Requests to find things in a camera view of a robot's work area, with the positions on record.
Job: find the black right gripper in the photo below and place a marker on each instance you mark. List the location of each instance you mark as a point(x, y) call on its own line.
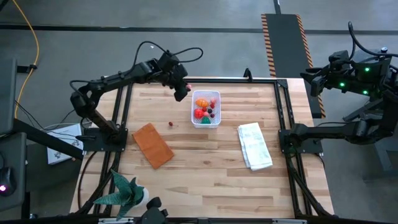
point(342, 76)

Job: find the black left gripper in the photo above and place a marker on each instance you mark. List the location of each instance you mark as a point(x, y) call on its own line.
point(175, 76)

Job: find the orange toy fruit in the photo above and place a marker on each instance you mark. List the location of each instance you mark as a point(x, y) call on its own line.
point(202, 103)

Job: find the red toy tomato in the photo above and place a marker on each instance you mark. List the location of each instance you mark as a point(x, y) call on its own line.
point(198, 113)

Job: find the green toy vegetable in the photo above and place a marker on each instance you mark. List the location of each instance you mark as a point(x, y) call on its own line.
point(205, 120)

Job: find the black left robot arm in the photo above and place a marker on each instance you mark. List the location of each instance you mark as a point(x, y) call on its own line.
point(109, 79)

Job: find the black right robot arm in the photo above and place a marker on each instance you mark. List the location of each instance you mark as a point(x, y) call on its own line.
point(326, 132)

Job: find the dark red toy cherry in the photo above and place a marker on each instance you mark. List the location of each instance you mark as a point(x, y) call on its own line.
point(170, 124)

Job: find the white perforated plastic basket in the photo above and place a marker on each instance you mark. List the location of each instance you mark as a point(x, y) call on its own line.
point(196, 124)

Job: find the black striped-edge floor mat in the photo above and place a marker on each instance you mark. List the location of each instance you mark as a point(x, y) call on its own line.
point(286, 43)

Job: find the orange folded cloth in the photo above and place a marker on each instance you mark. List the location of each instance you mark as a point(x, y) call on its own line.
point(152, 146)

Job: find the white folded towel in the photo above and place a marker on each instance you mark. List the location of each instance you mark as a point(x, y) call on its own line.
point(255, 146)

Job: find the black side table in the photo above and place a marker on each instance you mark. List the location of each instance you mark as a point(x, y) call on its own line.
point(381, 155)

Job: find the green plant in white pot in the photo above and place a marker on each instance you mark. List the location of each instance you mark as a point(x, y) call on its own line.
point(127, 194)

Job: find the white printed booklet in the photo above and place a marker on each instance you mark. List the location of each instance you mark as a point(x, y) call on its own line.
point(66, 132)

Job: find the black diagonal stand bar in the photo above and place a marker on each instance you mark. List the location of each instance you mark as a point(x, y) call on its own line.
point(46, 138)

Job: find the grey monitor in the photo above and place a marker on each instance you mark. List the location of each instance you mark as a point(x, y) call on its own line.
point(7, 93)

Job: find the grey side desk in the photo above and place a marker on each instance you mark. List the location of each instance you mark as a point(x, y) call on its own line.
point(12, 155)

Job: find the black computer mouse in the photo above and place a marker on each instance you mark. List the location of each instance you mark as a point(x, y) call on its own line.
point(7, 179)

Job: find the black aluminium extrusion frame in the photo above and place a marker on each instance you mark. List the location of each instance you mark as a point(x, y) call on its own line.
point(233, 80)

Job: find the black frame clamp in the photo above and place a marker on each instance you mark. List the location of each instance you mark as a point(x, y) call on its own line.
point(247, 74)

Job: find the silver metal bracket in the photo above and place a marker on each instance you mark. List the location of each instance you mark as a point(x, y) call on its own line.
point(289, 221)
point(115, 220)

